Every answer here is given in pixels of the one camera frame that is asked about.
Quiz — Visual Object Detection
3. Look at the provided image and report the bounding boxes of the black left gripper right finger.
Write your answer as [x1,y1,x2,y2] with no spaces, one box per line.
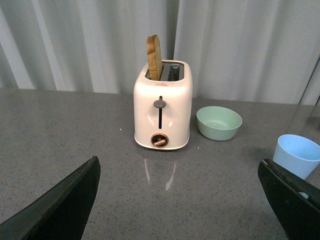
[257,158,320,240]

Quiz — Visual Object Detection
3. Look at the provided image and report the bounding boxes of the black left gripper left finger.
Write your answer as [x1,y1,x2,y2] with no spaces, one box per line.
[0,156,101,240]

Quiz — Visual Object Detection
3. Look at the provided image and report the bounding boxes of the light blue cup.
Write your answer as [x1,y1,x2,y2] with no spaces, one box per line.
[272,134,320,180]

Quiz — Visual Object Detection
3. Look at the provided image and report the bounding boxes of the green bowl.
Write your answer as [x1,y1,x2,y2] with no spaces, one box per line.
[196,106,243,141]

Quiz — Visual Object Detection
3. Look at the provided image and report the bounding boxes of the cream white toaster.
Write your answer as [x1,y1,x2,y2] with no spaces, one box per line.
[133,60,193,151]

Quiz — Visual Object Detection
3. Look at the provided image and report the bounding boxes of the toasted bread slice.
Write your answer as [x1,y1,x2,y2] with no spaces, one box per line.
[146,34,162,81]

